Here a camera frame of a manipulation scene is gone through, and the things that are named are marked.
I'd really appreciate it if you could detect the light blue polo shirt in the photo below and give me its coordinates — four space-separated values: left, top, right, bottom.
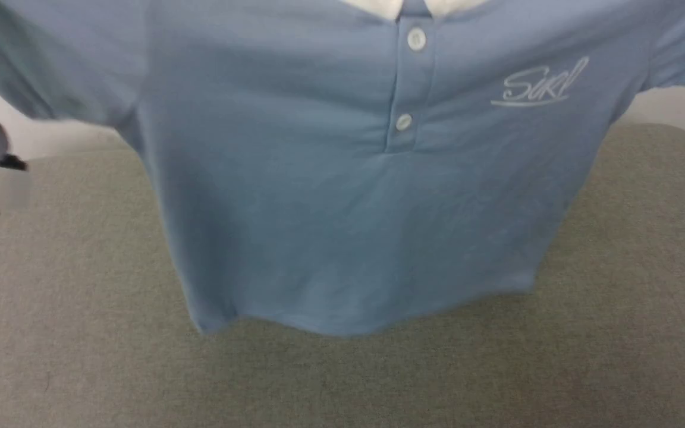
0 0 685 338

